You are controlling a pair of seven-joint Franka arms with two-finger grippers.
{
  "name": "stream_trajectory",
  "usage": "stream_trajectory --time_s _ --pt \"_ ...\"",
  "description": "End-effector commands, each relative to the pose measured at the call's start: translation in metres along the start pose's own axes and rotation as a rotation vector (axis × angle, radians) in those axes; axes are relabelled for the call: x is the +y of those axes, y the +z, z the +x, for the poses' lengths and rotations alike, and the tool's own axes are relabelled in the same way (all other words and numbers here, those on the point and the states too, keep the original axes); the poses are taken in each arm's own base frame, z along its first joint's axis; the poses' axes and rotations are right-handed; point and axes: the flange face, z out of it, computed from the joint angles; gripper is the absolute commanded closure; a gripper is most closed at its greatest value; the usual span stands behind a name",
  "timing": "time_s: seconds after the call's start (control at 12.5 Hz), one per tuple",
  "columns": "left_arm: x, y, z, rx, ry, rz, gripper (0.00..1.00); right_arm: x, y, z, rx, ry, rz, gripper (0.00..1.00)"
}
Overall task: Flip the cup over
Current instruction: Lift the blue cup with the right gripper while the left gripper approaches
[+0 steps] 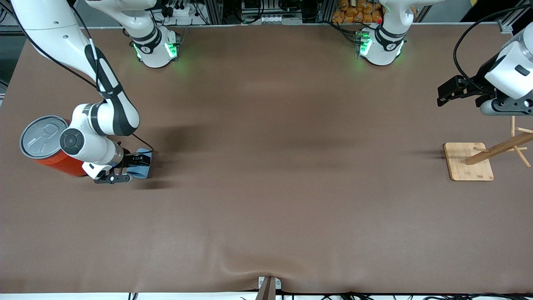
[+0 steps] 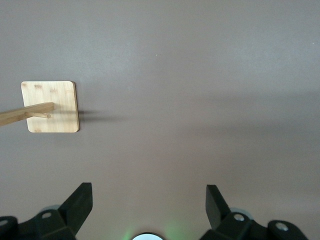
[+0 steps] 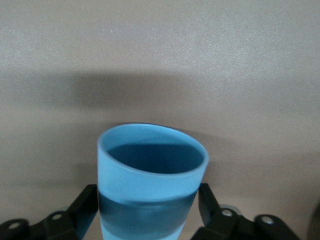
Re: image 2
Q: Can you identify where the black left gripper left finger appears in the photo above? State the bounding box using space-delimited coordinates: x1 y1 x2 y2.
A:
0 182 94 240

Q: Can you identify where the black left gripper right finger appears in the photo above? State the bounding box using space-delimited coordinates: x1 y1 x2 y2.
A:
199 184 309 240

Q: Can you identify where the wooden mug tree stand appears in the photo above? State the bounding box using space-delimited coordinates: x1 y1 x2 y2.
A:
0 80 80 134

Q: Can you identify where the brown table mat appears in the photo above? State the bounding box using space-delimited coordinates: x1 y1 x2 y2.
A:
0 0 320 240

